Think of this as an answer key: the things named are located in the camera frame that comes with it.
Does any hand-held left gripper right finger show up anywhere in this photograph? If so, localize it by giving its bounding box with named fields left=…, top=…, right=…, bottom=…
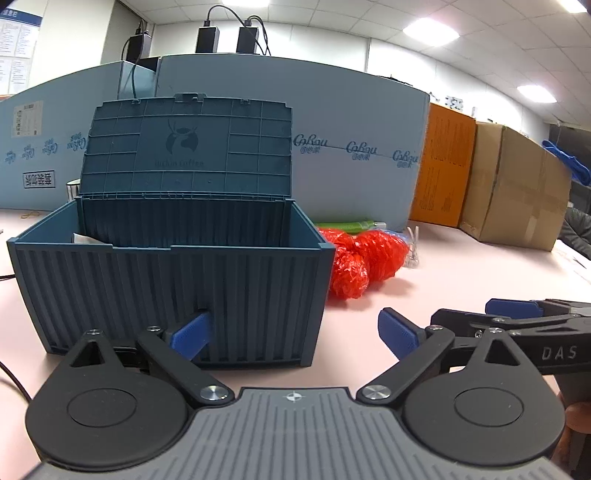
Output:
left=357, top=308, right=533, bottom=408

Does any black adapter cable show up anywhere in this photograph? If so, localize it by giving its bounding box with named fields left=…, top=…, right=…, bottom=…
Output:
left=121, top=18, right=149, bottom=100
left=205, top=4, right=246, bottom=29
left=247, top=15, right=272, bottom=57

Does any blue foam board partition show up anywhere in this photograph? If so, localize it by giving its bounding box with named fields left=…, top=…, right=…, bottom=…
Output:
left=156, top=52, right=433, bottom=224

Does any wall notice poster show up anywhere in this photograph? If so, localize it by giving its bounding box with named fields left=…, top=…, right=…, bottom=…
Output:
left=0, top=11, right=43, bottom=99

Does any black power adapter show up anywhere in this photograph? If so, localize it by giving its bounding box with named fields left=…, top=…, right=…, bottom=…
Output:
left=122, top=30, right=153, bottom=64
left=196, top=25, right=221, bottom=54
left=237, top=26, right=260, bottom=55

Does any person's right hand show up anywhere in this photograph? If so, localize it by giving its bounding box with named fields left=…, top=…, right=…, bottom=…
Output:
left=564, top=401, right=591, bottom=478

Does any dark blue storage box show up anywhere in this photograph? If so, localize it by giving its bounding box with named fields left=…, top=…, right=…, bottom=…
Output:
left=6, top=91, right=336, bottom=370

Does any brown cardboard box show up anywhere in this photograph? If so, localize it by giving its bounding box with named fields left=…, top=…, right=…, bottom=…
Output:
left=459, top=121, right=574, bottom=253

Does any black cable on table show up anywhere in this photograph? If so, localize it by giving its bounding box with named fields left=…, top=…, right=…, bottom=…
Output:
left=0, top=360, right=34, bottom=401

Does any orange cardboard box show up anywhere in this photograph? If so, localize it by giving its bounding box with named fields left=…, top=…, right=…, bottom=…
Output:
left=408, top=102, right=478, bottom=228

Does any large grey-blue cardboard box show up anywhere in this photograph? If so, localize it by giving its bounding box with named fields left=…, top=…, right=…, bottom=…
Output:
left=0, top=59, right=160, bottom=214

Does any blue cloth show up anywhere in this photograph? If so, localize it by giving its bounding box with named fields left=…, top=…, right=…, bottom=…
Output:
left=541, top=139, right=591, bottom=186

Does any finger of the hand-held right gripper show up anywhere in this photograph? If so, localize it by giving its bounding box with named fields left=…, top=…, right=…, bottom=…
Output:
left=485, top=298, right=591, bottom=320
left=430, top=308, right=591, bottom=339

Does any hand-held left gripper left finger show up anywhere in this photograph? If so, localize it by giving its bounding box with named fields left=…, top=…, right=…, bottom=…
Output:
left=69, top=311, right=234, bottom=406

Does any green tube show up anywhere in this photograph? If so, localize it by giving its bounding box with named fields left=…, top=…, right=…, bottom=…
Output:
left=318, top=219, right=373, bottom=234

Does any red plastic bag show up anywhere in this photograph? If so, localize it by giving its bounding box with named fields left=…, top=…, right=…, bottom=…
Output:
left=318, top=225, right=411, bottom=301

